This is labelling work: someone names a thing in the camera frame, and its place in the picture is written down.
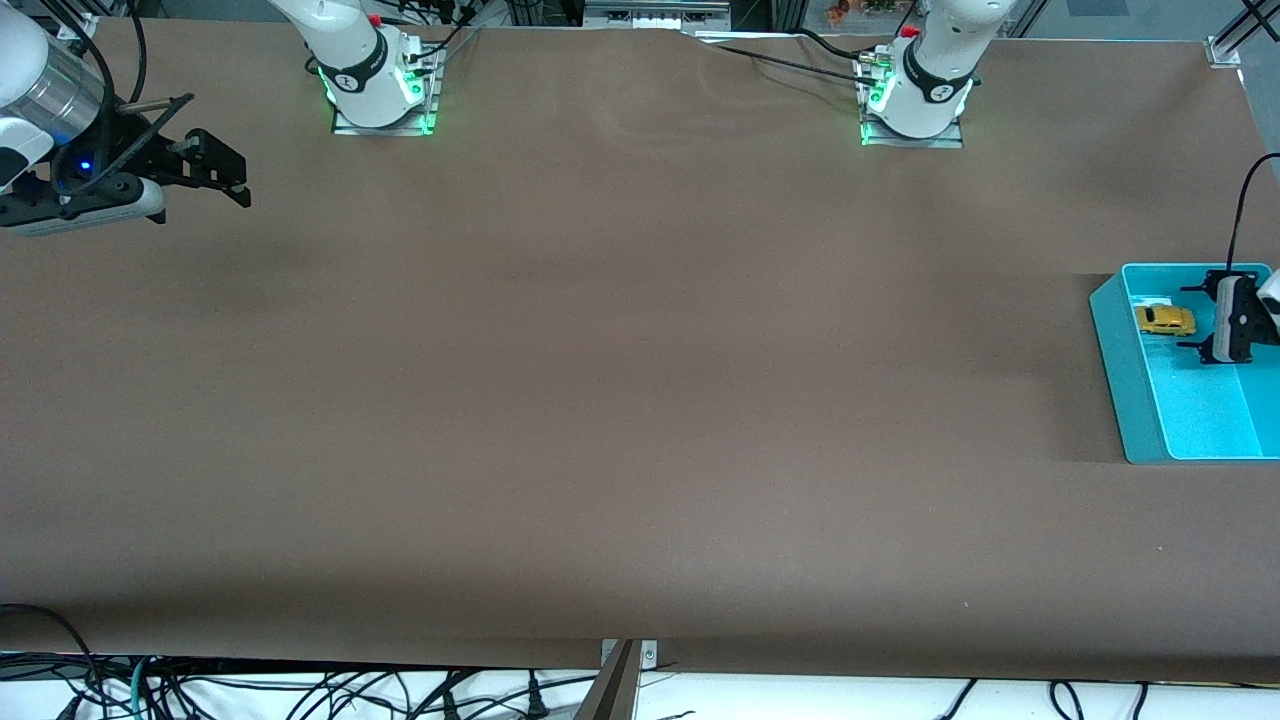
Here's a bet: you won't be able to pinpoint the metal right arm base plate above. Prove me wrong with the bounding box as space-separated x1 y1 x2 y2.
330 40 443 137

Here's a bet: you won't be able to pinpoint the short black table cable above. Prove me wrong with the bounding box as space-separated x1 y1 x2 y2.
795 27 877 63

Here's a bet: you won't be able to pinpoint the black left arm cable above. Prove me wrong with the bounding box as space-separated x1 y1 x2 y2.
1225 152 1280 277

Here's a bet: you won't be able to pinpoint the long black table cable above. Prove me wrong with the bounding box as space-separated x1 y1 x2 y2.
698 38 881 91

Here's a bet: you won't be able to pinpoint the black base connector cables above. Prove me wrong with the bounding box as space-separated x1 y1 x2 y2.
395 0 483 77

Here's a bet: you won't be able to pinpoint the yellow toy beetle car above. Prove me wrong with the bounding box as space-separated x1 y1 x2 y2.
1133 303 1198 338

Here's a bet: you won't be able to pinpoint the teal plastic bin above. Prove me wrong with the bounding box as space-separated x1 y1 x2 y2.
1088 262 1280 466

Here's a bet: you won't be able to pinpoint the black looped cable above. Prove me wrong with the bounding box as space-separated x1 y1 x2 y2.
0 603 97 701

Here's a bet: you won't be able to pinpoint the grey power strip box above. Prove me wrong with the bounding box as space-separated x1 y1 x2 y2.
583 0 733 29

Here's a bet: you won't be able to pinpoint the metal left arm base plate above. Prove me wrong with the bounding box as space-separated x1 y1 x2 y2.
858 50 967 150

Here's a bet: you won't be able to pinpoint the grey metal beam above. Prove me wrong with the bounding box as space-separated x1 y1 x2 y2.
572 640 643 720

